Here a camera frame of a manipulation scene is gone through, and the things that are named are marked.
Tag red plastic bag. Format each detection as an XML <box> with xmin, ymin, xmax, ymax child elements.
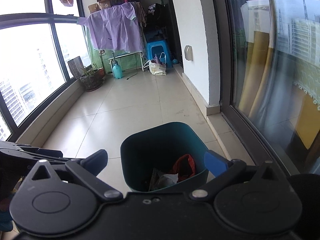
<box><xmin>172</xmin><ymin>154</ymin><xmax>196</xmax><ymax>183</ymax></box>

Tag dark teal trash bin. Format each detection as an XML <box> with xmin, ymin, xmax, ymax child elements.
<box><xmin>120</xmin><ymin>122</ymin><xmax>208</xmax><ymax>192</ymax></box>

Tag dark plant pot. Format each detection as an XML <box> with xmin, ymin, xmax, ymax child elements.
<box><xmin>80</xmin><ymin>69</ymin><xmax>105</xmax><ymax>92</ymax></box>

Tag teal spray bottle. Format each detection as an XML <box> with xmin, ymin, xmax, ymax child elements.
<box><xmin>112</xmin><ymin>60</ymin><xmax>123</xmax><ymax>79</ymax></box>

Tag white tote bag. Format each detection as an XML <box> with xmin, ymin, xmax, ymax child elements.
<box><xmin>142</xmin><ymin>52</ymin><xmax>167</xmax><ymax>76</ymax></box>

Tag white drying rack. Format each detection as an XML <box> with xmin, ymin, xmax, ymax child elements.
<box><xmin>107</xmin><ymin>52</ymin><xmax>145</xmax><ymax>72</ymax></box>

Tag blue plastic stool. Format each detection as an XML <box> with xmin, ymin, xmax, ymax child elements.
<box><xmin>146</xmin><ymin>40</ymin><xmax>173</xmax><ymax>68</ymax></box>

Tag purple shirt on rack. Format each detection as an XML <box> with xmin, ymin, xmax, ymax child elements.
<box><xmin>77</xmin><ymin>3</ymin><xmax>143</xmax><ymax>53</ymax></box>

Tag sliding glass door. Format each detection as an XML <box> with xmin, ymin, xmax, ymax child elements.
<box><xmin>214</xmin><ymin>0</ymin><xmax>319</xmax><ymax>174</ymax></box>

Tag black hanging clothes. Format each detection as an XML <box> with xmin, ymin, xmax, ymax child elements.
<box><xmin>143</xmin><ymin>3</ymin><xmax>172</xmax><ymax>38</ymax></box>

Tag cardboard box on shelf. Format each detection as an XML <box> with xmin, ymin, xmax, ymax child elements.
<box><xmin>88</xmin><ymin>3</ymin><xmax>101</xmax><ymax>14</ymax></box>

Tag wall socket cover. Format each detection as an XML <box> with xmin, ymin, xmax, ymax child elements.
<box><xmin>184</xmin><ymin>45</ymin><xmax>193</xmax><ymax>61</ymax></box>

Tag balcony window frame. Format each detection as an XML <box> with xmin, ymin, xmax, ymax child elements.
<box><xmin>1</xmin><ymin>0</ymin><xmax>90</xmax><ymax>141</ymax></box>

